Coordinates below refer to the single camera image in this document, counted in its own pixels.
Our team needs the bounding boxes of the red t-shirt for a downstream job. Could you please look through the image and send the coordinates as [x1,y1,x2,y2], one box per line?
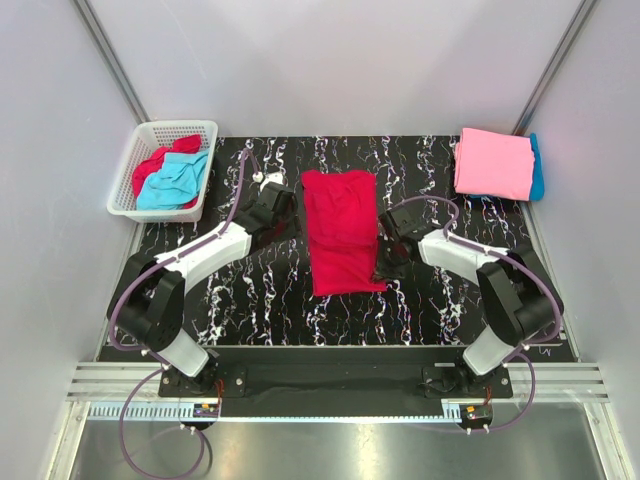
[301,170,386,297]
[131,133,203,209]

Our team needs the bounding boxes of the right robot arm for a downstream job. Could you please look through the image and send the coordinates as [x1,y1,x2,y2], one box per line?
[373,207,564,397]

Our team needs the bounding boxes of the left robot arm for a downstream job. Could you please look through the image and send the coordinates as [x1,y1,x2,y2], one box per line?
[107,180,300,396]

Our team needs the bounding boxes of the light blue t-shirt in basket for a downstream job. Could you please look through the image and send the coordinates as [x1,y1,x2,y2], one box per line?
[136,149,210,211]

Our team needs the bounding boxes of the folded pink t-shirt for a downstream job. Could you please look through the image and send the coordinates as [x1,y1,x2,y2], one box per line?
[453,127,536,202]

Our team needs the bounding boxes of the white plastic laundry basket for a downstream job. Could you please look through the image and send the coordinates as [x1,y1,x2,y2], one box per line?
[107,120,218,223]

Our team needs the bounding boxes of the red t-shirt in basket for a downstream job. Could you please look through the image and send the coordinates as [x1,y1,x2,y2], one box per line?
[131,133,203,209]

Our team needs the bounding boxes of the folded blue t-shirt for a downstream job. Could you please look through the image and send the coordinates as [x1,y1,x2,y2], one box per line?
[467,132,546,202]

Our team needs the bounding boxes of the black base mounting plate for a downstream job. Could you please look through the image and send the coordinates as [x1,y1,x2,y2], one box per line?
[159,346,513,421]

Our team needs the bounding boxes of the right controller board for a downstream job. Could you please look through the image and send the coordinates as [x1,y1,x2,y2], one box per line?
[465,404,493,421]

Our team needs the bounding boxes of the controller board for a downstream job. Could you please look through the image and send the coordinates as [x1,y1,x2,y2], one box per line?
[193,403,220,418]
[465,404,493,421]

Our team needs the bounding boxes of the left controller board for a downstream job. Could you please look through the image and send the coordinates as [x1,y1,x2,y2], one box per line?
[193,403,220,418]

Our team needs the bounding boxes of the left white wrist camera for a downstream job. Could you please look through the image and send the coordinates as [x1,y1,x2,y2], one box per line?
[252,172,286,190]

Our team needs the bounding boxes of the right aluminium corner post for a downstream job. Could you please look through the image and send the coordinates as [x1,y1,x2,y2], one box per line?
[512,0,599,135]

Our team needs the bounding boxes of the aluminium corner post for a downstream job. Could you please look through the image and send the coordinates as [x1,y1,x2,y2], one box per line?
[70,0,150,124]
[512,0,599,135]

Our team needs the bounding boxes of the left aluminium corner post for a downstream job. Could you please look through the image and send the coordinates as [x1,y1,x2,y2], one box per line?
[70,0,150,124]

